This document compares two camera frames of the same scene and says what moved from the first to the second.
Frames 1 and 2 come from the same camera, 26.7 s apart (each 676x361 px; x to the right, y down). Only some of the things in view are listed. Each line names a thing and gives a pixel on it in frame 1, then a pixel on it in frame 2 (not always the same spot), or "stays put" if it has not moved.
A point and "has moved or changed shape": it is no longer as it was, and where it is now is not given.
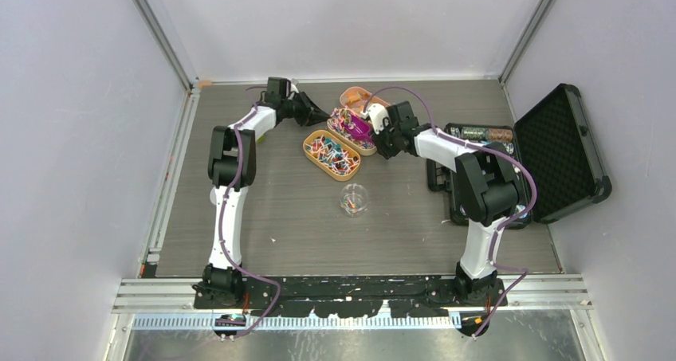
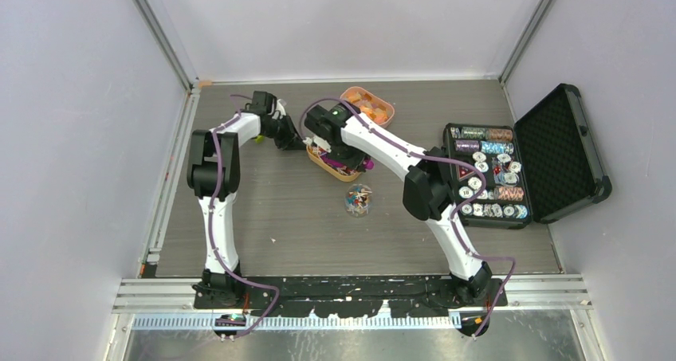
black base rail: (342, 296) stays put
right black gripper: (387, 152) → (355, 161)
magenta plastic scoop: (357, 127) has moved or changed shape
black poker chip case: (547, 155) stays put
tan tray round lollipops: (332, 155) stays put
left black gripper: (309, 118) → (292, 141)
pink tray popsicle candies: (355, 97) stays put
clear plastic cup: (354, 199) stays put
